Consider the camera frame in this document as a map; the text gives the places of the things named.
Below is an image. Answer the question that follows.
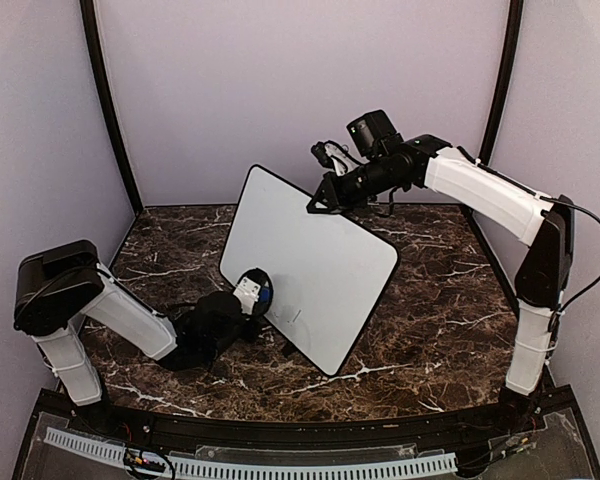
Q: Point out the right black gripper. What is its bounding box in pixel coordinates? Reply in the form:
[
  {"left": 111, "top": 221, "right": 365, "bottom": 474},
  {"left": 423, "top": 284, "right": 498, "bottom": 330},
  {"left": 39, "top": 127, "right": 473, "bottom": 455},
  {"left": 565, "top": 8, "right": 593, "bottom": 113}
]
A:
[{"left": 306, "top": 155, "right": 403, "bottom": 214}]

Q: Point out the blue whiteboard eraser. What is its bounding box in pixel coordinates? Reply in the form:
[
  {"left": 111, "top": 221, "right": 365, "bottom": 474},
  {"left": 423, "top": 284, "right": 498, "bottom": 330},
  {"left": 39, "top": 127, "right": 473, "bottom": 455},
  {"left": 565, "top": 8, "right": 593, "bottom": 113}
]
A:
[{"left": 258, "top": 284, "right": 273, "bottom": 313}]

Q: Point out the white whiteboard black frame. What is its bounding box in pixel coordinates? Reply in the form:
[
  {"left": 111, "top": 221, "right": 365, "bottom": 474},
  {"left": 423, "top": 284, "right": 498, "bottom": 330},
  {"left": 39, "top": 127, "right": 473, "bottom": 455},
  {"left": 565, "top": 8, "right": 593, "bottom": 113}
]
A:
[{"left": 219, "top": 165, "right": 399, "bottom": 376}]

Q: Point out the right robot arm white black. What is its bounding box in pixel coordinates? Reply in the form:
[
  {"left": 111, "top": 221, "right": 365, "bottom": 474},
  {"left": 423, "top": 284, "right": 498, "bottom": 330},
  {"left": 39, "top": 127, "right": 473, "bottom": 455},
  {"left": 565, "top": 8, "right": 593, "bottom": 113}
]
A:
[{"left": 306, "top": 110, "right": 574, "bottom": 396}]

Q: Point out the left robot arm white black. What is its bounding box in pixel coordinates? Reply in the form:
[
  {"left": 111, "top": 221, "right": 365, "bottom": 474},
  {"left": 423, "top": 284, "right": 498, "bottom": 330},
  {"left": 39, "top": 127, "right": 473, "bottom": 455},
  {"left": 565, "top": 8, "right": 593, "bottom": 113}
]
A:
[{"left": 14, "top": 240, "right": 274, "bottom": 436}]

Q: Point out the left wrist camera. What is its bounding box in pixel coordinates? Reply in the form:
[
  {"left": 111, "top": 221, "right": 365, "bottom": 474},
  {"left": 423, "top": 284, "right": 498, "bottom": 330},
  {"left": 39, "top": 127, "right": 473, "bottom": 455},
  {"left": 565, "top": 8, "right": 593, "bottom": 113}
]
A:
[{"left": 233, "top": 268, "right": 274, "bottom": 317}]

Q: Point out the white slotted cable duct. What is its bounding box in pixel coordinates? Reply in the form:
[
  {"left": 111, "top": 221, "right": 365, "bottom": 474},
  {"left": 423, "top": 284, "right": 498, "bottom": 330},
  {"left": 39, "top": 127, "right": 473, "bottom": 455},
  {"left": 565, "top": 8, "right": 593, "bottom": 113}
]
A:
[{"left": 44, "top": 427, "right": 457, "bottom": 479}]

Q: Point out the right black frame post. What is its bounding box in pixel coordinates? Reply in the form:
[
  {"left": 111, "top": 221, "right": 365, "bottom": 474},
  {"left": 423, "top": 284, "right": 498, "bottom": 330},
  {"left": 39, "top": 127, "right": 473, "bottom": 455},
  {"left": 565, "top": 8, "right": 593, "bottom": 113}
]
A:
[{"left": 480, "top": 0, "right": 524, "bottom": 162}]

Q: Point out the black frame post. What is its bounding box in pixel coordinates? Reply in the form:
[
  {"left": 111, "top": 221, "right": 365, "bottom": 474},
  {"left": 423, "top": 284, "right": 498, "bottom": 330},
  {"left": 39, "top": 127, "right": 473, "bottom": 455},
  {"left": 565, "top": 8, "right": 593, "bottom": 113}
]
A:
[
  {"left": 79, "top": 0, "right": 144, "bottom": 216},
  {"left": 480, "top": 0, "right": 524, "bottom": 162}
]

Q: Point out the black curved front rail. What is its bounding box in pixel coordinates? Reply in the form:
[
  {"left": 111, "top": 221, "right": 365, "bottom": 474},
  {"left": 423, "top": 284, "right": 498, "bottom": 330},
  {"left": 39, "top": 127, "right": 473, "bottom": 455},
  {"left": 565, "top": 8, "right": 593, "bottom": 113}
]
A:
[{"left": 64, "top": 384, "right": 546, "bottom": 451}]

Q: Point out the left black frame post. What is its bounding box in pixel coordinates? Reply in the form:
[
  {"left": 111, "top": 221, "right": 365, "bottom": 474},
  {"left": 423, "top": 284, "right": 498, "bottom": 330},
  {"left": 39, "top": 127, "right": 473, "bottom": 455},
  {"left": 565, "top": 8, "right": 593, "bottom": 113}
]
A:
[{"left": 79, "top": 0, "right": 144, "bottom": 216}]

